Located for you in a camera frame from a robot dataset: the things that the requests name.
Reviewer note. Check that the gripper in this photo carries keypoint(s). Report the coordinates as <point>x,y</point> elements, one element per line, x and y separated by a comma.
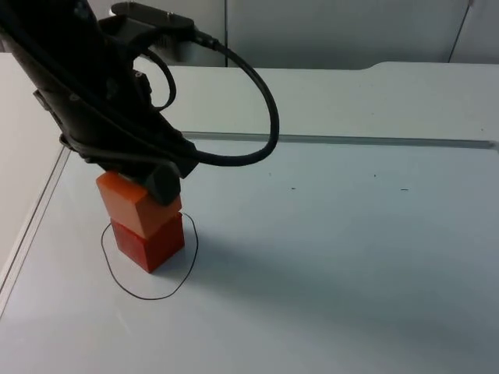
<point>113,124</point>

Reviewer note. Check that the orange cube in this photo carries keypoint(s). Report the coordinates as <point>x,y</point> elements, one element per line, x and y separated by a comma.
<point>124,202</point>

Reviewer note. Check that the red cube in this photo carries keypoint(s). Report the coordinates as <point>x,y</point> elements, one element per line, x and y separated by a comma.
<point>156,249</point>

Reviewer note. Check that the grey-framed whiteboard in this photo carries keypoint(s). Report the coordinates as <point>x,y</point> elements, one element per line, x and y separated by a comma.
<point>312,241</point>

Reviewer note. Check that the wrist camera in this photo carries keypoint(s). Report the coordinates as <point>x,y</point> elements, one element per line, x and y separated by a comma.
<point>152,17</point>

